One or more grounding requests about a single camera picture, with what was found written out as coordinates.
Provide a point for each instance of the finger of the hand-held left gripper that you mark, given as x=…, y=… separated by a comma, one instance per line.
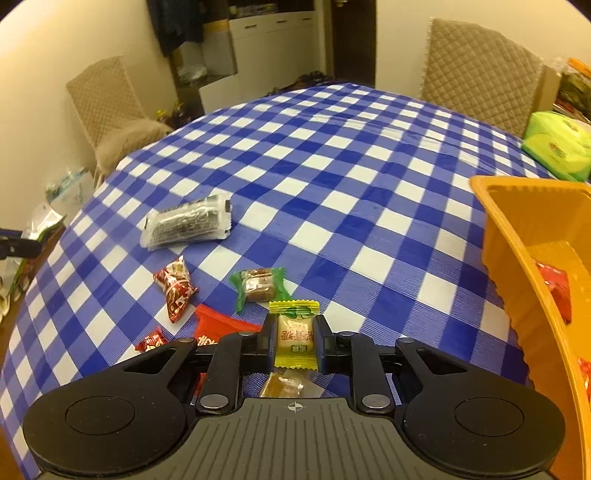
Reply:
x=21, y=248

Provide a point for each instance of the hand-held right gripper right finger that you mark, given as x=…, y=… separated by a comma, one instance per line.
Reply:
x=323, y=346

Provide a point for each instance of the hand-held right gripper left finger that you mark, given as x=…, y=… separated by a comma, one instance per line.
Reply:
x=270, y=344

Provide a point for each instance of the yellow candy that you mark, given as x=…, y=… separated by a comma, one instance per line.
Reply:
x=295, y=337

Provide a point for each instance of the clear amber candy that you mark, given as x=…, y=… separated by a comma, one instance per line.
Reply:
x=288, y=386

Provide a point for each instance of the large red snack packet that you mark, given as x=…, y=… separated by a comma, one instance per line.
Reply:
x=214, y=327

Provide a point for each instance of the green candy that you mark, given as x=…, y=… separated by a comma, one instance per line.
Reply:
x=258, y=285

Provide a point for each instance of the red patterned candy packet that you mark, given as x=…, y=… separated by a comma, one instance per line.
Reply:
x=178, y=288

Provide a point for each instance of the small red candy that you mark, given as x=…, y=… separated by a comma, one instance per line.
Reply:
x=150, y=344

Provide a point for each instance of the seaweed snack packet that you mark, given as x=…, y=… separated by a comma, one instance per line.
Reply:
x=187, y=221

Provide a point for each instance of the orange plastic tray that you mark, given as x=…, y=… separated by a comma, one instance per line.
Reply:
x=517, y=240

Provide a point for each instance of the green and white bag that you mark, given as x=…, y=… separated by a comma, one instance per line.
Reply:
x=44, y=226

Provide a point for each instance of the white plastic bag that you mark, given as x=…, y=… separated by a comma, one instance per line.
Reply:
x=69, y=187

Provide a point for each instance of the blue checked tablecloth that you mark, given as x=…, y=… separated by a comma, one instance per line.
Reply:
x=323, y=184

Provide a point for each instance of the beige quilted chair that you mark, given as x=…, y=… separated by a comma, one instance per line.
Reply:
x=480, y=69
x=108, y=106

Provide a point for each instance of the dark hanging clothing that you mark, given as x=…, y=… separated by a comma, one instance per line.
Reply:
x=178, y=25

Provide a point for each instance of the white cabinet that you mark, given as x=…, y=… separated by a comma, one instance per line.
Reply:
x=272, y=41

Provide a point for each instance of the green tissue pack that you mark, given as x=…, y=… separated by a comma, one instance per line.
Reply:
x=558, y=143

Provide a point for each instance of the pile of snack bags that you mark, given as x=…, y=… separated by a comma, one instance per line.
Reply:
x=575, y=87

